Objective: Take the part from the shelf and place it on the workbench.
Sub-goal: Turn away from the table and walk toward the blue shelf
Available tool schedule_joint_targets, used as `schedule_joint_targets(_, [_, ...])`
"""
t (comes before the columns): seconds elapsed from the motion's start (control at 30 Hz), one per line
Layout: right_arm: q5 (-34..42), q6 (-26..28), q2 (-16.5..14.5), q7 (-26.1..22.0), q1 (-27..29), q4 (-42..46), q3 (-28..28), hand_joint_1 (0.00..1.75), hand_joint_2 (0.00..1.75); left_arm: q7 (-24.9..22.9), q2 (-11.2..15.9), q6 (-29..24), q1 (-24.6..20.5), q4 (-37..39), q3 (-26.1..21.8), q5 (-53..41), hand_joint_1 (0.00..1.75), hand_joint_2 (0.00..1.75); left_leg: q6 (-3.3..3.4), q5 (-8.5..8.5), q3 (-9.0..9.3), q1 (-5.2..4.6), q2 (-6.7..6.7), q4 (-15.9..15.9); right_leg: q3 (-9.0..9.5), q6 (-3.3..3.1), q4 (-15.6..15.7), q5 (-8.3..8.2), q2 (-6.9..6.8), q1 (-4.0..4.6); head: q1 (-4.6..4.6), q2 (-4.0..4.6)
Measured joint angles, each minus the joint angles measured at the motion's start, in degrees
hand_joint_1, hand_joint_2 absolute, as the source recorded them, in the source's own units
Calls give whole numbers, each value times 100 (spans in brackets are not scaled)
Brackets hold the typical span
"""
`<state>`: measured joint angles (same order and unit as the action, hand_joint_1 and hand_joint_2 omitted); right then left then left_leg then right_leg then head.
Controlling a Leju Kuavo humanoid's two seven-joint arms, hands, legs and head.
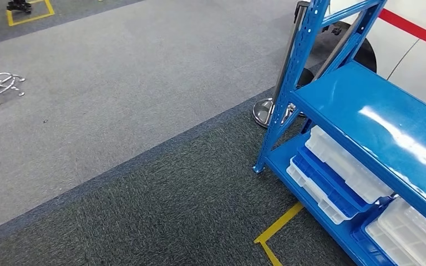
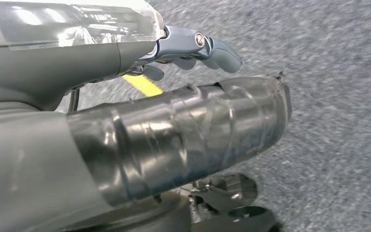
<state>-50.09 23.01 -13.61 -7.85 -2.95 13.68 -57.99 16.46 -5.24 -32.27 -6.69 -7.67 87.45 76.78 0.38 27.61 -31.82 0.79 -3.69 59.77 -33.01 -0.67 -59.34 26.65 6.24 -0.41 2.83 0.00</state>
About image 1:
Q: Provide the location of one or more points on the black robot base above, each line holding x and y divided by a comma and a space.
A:
19, 5

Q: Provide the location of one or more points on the blue metal shelf rack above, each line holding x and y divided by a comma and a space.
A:
363, 110

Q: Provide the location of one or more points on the yellow floor tape square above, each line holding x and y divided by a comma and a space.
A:
29, 16
275, 231

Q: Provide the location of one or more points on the small white plastic bin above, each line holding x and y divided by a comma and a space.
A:
316, 194
345, 165

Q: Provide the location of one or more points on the large white plastic bin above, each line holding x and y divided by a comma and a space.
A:
415, 227
389, 244

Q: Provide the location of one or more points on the white car with red stripe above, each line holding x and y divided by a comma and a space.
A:
411, 47

